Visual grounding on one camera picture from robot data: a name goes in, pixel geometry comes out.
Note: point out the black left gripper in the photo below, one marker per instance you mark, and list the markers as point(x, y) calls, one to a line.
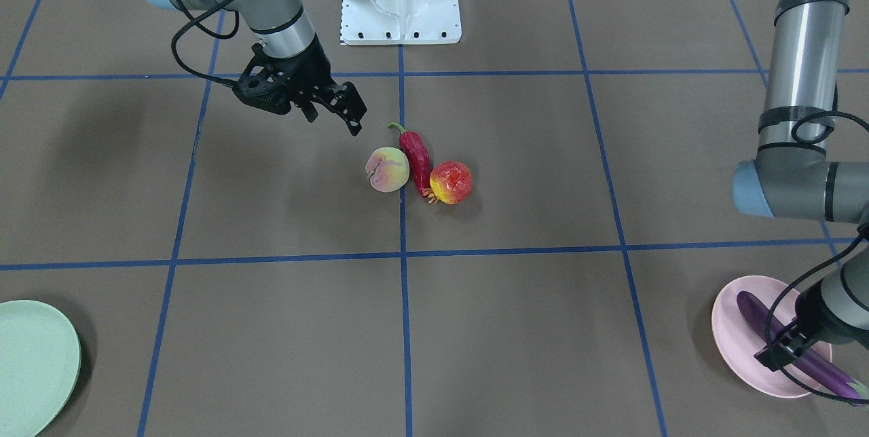
point(810, 318)

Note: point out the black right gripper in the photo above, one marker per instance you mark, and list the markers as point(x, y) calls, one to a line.
point(311, 75)

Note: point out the peach fruit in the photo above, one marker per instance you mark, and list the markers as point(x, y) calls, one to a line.
point(387, 169)

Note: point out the purple eggplant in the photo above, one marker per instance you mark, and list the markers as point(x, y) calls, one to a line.
point(829, 376)

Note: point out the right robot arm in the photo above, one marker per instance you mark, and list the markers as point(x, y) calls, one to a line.
point(282, 26)

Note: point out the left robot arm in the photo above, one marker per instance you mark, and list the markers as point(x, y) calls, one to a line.
point(791, 177)

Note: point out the pink plate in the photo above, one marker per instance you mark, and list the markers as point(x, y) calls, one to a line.
point(737, 342)

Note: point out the red chili pepper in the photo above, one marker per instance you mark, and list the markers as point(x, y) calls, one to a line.
point(412, 145)

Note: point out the green plate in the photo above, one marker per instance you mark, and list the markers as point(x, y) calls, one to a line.
point(40, 365)

